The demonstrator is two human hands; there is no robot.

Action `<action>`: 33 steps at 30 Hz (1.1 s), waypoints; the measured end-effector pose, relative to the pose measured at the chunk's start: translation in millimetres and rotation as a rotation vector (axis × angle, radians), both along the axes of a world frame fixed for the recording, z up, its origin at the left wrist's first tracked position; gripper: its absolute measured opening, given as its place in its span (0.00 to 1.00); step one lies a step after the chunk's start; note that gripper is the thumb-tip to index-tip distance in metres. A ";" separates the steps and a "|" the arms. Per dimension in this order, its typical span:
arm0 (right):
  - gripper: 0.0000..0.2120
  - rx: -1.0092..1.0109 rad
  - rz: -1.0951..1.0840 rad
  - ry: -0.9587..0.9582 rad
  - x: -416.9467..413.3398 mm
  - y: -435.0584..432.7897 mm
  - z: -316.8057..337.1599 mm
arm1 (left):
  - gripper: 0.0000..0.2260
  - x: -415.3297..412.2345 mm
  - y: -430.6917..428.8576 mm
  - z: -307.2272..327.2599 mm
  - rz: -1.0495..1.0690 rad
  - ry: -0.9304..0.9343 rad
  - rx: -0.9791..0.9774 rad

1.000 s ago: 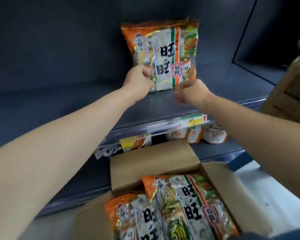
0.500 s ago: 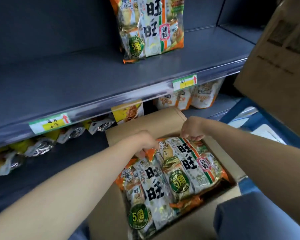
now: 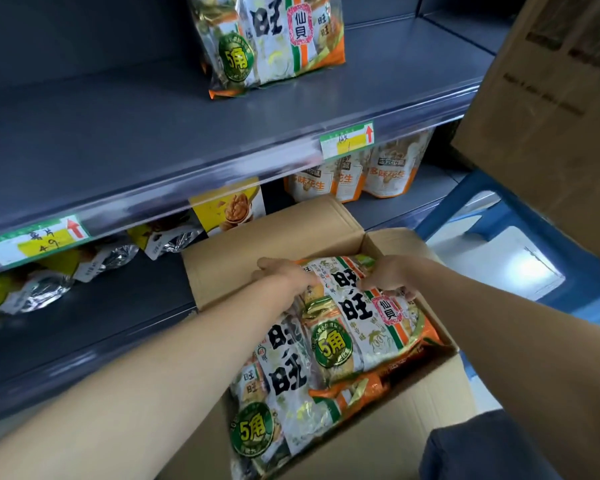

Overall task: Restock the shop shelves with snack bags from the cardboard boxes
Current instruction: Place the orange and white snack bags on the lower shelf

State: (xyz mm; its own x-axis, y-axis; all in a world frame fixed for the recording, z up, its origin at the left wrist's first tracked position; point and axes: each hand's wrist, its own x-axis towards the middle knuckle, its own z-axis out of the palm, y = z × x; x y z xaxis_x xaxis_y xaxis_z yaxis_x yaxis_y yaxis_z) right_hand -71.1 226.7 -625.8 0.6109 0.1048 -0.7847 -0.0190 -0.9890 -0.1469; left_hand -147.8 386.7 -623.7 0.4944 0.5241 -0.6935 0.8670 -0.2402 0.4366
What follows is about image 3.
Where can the white orange nut pouch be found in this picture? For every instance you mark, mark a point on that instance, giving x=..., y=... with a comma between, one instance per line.
x=350, y=179
x=310, y=187
x=395, y=167

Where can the dark grey metal shelf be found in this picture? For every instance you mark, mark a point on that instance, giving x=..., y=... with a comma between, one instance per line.
x=470, y=29
x=105, y=129

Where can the person's left forearm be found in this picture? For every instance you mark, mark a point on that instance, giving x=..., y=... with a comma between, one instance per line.
x=130, y=409

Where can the yellow clear snack packet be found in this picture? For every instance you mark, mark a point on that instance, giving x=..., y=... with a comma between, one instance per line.
x=25, y=292

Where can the person's blue trouser leg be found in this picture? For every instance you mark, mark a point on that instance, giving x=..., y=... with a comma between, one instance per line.
x=485, y=449

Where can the blue plastic stool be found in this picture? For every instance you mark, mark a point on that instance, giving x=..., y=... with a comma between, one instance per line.
x=555, y=242

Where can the plain brown cardboard box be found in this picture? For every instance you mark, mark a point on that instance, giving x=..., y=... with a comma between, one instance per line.
x=260, y=234

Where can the person's left hand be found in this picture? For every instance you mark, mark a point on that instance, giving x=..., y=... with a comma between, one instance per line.
x=290, y=277

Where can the person's right hand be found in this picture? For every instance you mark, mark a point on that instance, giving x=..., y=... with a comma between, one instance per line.
x=395, y=274

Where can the yellow green price label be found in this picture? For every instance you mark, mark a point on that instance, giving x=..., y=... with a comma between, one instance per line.
x=347, y=139
x=37, y=240

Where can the person's right forearm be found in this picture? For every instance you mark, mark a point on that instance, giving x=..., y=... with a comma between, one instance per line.
x=530, y=354

